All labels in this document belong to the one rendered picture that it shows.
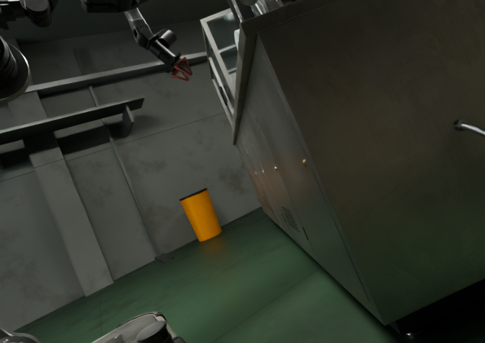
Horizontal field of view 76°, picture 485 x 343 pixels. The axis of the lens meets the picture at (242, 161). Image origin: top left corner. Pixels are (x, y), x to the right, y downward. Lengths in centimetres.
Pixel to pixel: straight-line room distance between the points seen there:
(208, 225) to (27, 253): 194
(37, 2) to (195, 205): 276
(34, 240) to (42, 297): 60
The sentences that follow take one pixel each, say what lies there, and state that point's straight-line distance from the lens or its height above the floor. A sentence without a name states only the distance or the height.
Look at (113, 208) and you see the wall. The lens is 412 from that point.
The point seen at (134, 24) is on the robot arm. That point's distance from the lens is 149.
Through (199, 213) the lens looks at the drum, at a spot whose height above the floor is 32.
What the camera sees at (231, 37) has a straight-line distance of 224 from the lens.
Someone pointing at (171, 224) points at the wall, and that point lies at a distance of 420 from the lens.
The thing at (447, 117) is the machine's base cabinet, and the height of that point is 49.
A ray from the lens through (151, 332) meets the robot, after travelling 79.
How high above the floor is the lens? 56
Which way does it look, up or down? 2 degrees up
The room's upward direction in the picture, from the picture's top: 23 degrees counter-clockwise
